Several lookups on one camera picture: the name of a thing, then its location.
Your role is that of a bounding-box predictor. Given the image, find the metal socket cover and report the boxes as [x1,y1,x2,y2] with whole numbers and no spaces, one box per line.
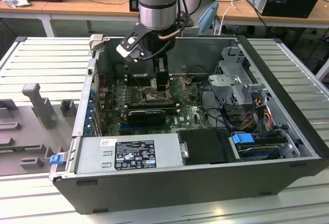
[166,77,187,100]

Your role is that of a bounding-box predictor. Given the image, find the black RAM slot row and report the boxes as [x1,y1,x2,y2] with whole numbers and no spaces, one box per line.
[125,72,173,86]
[127,101,180,114]

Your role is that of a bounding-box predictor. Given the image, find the CPU socket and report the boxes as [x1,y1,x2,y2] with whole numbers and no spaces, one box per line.
[140,86,172,104]

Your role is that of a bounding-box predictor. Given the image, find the green motherboard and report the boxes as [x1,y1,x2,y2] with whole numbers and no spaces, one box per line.
[101,76,214,136]

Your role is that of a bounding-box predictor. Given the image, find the metal drive cage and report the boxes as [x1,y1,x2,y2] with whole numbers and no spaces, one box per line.
[208,46,273,106]

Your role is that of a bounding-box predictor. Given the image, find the low-profile graphics card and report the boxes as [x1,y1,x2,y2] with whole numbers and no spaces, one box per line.
[127,109,167,126]

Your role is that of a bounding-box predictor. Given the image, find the wooden desk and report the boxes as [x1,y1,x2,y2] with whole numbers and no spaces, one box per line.
[0,0,329,39]

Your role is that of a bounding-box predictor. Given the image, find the black plastic shroud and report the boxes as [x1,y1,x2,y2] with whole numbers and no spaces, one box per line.
[177,128,241,165]

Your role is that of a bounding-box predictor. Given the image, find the hard disk in blue carrier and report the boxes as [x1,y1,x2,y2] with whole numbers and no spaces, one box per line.
[231,131,287,162]

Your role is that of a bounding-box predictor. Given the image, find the grey power supply unit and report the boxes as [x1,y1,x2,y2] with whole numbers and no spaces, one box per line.
[74,133,186,175]

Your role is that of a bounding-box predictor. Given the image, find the black PC case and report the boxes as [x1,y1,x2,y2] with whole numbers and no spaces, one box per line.
[48,34,329,216]

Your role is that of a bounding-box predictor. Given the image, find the blue case latch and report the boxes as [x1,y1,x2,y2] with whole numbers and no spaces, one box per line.
[50,154,64,165]

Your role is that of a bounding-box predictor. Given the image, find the grey parts rack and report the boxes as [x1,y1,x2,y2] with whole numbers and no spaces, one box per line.
[0,82,80,177]

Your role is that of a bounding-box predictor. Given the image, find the green RAM stick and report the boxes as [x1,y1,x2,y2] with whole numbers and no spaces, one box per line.
[0,145,29,155]

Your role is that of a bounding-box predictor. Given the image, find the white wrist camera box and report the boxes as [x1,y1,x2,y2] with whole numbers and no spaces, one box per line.
[115,35,144,63]

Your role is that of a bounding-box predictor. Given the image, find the white cable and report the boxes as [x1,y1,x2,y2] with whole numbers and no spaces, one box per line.
[220,0,239,27]

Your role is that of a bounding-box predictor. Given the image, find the coloured power wire bundle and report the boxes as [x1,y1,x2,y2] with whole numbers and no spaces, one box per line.
[241,105,273,132]

